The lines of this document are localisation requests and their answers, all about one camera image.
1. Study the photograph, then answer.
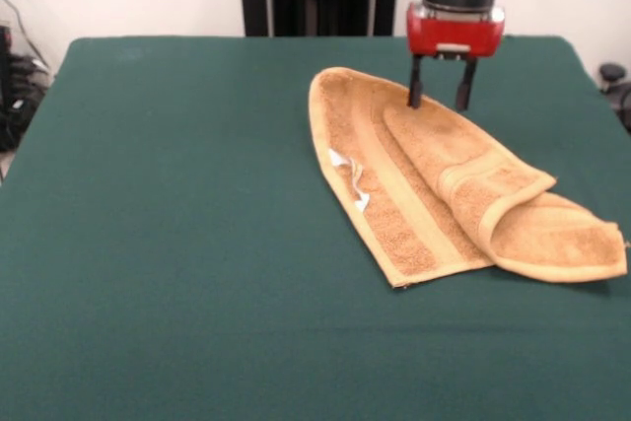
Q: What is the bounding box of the tan terry towel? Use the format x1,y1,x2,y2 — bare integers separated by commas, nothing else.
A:
308,65,630,290

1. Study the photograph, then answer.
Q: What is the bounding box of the dark green table cloth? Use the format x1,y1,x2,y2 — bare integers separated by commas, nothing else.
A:
0,35,631,421

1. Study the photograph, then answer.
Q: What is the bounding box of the black equipment pile with cables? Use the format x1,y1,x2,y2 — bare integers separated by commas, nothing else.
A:
0,25,53,154

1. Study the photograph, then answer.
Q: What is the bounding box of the grey office chair base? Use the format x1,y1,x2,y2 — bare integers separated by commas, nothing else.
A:
597,62,631,135

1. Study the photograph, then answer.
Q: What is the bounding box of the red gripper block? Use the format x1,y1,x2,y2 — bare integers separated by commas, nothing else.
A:
405,1,508,112

